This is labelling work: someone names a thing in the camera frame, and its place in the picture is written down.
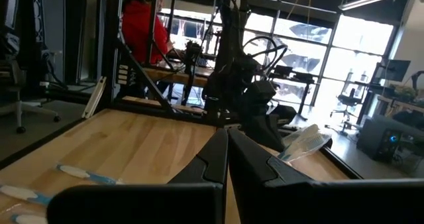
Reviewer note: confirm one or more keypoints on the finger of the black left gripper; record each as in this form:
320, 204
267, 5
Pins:
260, 128
281, 116

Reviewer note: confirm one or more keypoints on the black office chair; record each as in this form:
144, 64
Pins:
348, 101

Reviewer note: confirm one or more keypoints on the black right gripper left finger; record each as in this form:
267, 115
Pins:
132, 204

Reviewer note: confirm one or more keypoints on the black computer tower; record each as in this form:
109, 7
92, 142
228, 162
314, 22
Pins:
381, 141

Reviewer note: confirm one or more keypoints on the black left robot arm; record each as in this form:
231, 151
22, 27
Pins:
232, 51

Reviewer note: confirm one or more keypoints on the wooden workbench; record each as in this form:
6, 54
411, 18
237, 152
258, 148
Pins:
407, 106

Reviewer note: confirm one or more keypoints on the person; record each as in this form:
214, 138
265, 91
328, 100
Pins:
142, 28

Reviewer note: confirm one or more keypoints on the black office desk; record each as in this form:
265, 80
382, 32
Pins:
295, 76

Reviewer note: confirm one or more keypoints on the office chair white base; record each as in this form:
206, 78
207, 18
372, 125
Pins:
18, 111

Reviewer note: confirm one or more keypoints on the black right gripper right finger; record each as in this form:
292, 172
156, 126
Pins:
331, 204

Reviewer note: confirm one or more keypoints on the black computer monitor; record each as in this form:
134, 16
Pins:
394, 70

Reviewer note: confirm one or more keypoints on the white plastic strip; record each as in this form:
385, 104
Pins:
94, 98

